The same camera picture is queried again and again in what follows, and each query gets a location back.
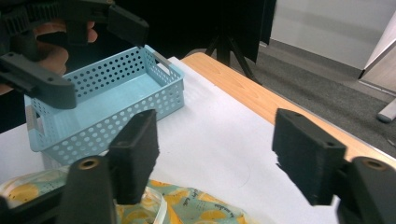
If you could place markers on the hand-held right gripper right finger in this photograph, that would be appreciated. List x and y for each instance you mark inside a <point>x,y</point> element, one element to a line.
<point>308,155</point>

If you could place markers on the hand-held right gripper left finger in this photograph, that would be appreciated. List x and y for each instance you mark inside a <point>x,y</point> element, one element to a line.
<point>134,155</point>

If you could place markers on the light blue perforated plastic basket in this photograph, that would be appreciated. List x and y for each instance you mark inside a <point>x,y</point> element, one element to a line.
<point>124,93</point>

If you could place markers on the yellow and green patterned bag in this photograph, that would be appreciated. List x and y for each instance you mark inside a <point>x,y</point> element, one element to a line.
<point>193,205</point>

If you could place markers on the white foam board mat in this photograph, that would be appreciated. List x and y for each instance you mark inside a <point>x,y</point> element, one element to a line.
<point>218,140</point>

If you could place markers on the black tripod stand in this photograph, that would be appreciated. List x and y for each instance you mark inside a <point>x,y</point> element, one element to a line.
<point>224,46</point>

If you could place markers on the white frame desk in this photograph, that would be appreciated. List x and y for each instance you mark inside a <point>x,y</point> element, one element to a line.
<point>387,113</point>

